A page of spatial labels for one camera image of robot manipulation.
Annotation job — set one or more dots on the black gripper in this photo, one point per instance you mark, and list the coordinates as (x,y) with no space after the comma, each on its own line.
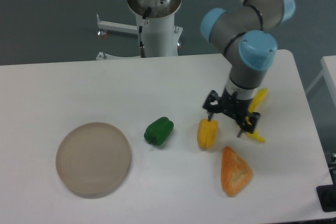
(234,108)

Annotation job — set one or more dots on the green bell pepper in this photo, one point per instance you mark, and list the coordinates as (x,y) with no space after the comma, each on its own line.
(158,131)

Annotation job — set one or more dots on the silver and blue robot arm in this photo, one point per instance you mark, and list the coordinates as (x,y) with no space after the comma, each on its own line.
(242,38)

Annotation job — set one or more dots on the yellow bell pepper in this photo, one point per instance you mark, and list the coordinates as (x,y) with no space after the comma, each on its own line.
(207,133)

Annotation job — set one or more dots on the yellow banana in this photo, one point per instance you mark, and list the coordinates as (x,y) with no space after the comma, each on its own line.
(256,101)

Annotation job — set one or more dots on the orange triangular bread slice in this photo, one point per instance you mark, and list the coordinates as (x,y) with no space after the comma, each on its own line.
(236,173)

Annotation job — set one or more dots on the white side table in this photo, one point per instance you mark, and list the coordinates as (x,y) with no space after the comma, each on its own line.
(327,73)

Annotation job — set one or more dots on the black device at table edge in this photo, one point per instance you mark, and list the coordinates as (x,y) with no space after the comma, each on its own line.
(326,193)

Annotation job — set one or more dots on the beige round plate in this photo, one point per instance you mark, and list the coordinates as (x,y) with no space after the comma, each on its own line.
(93,160)

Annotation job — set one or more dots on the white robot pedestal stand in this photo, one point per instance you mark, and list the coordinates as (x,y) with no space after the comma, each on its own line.
(155,28)

